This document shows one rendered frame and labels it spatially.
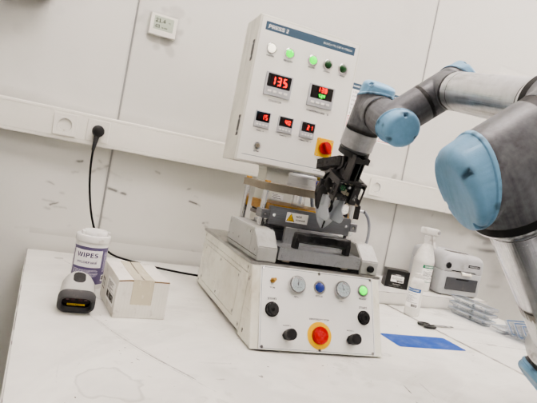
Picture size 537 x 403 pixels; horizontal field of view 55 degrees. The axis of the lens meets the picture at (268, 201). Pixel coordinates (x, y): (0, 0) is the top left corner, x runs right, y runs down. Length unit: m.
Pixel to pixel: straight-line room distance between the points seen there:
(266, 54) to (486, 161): 0.96
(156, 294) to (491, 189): 0.81
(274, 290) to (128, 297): 0.33
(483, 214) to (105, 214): 1.39
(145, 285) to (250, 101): 0.60
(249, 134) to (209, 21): 0.57
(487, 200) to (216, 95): 1.36
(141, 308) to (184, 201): 0.72
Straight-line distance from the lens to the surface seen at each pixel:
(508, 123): 0.70
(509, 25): 2.71
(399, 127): 1.03
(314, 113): 1.56
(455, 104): 1.01
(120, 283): 1.21
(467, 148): 0.68
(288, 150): 1.52
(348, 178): 1.15
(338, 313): 1.25
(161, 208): 1.86
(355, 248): 1.33
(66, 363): 0.98
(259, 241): 1.19
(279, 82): 1.51
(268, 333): 1.17
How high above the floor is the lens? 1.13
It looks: 3 degrees down
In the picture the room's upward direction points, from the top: 11 degrees clockwise
